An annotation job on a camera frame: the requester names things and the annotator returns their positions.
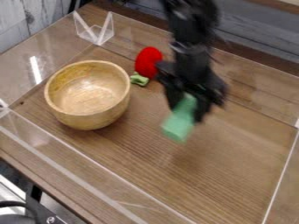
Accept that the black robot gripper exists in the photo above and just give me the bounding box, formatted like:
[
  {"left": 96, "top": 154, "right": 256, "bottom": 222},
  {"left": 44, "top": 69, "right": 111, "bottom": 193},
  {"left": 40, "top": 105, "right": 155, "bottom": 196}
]
[{"left": 155, "top": 41, "right": 228, "bottom": 123}]

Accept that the green rectangular block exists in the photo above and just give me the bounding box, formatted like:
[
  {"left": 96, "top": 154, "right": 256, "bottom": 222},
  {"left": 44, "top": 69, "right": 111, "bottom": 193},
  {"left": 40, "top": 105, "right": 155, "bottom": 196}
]
[{"left": 161, "top": 94, "right": 197, "bottom": 143}]

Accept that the brown wooden bowl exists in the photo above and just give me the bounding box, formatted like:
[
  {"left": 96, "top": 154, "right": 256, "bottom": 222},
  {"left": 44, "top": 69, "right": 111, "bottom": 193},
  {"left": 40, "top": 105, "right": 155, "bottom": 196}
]
[{"left": 44, "top": 60, "right": 131, "bottom": 130}]

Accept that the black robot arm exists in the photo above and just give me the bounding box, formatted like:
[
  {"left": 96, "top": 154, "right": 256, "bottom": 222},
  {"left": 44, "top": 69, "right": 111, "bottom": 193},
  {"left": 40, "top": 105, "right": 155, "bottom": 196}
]
[{"left": 155, "top": 0, "right": 228, "bottom": 123}]

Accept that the red plush strawberry toy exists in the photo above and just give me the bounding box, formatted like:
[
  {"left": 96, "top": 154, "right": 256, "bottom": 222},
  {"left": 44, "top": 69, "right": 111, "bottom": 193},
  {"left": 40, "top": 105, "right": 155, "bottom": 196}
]
[{"left": 129, "top": 46, "right": 164, "bottom": 87}]

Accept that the black table leg bracket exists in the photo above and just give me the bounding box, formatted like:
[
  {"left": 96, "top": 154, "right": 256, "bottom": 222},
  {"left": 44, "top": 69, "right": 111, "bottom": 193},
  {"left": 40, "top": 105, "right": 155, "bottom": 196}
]
[{"left": 25, "top": 185, "right": 68, "bottom": 224}]

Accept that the black cable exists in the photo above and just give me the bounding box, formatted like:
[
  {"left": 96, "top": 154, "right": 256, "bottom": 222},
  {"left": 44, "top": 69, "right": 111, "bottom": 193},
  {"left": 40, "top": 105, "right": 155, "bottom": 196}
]
[{"left": 0, "top": 200, "right": 31, "bottom": 224}]

